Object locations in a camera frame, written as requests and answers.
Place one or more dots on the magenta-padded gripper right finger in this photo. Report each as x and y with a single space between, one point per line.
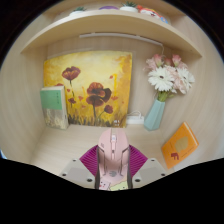
148 168

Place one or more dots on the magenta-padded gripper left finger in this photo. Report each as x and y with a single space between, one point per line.
78 168

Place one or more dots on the pink computer mouse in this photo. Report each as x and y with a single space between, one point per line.
113 146

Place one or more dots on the orange book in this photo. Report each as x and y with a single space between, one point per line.
180 146

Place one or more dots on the white power strip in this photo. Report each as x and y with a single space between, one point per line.
135 119

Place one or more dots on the pale teal vase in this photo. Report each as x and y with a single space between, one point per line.
154 116

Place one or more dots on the green-covered book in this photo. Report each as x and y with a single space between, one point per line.
51 100

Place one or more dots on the pink and white flower bouquet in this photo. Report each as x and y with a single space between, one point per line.
161 80

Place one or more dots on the yellow poppy flower painting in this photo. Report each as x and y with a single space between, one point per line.
100 66

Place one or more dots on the wooden shelf board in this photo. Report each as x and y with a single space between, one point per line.
110 23

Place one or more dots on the red toy figure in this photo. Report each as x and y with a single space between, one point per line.
150 12

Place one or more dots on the purple round sign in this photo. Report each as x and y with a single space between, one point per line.
108 7

